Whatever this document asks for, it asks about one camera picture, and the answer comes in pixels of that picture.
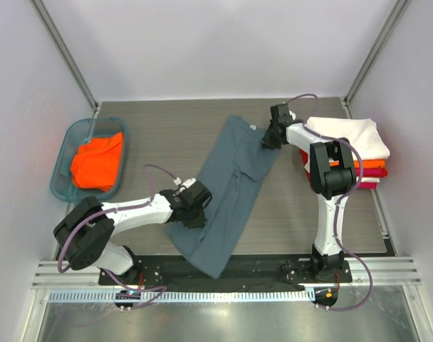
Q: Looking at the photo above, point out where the blue-grey t-shirt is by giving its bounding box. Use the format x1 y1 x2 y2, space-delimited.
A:
166 115 279 279

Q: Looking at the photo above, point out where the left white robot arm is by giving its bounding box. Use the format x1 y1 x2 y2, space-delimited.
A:
53 178 212 285

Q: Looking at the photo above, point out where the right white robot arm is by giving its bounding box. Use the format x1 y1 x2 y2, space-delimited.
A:
261 103 357 282

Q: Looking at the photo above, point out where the red folded t-shirt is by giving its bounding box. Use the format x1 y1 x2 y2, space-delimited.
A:
299 150 310 179

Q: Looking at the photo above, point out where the white folded t-shirt top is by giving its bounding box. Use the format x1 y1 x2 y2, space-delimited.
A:
306 117 390 160

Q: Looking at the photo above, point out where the white folded t-shirt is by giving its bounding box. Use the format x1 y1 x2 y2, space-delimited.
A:
306 117 390 160
361 177 380 183

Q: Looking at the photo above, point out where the orange folded t-shirt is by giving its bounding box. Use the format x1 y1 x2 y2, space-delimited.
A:
330 159 386 170

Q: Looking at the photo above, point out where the white folded t-shirt lower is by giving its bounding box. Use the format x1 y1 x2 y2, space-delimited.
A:
361 177 380 183

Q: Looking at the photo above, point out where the magenta folded t-shirt bottom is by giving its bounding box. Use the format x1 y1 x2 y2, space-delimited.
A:
358 182 378 190

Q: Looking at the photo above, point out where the orange t-shirt in basket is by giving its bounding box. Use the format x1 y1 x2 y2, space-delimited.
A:
70 133 124 192

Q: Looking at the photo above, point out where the pink folded t-shirt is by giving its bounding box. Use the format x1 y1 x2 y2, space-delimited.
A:
363 168 388 178

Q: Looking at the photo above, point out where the teal plastic basket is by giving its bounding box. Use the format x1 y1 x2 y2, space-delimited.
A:
50 117 130 203

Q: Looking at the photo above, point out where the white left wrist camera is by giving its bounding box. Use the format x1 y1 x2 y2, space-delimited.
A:
174 177 196 192

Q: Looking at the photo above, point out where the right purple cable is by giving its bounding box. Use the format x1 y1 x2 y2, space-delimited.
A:
287 93 374 313

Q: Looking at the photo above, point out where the purple cable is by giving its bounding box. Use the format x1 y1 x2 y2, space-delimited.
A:
56 163 184 309
287 93 374 313

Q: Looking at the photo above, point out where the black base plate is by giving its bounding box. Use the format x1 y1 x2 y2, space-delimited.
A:
117 254 353 288

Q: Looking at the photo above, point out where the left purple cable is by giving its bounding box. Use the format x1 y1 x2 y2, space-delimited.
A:
56 163 184 309

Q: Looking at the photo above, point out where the slotted cable duct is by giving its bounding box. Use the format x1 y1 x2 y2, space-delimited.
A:
48 288 315 304

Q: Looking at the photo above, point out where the right aluminium frame post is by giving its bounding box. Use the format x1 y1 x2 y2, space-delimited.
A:
343 0 411 107

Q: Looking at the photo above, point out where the aluminium frame post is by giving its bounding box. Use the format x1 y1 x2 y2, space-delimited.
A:
343 0 411 107
29 0 99 113

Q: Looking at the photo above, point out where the left aluminium frame post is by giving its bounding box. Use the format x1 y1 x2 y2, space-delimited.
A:
29 0 99 113

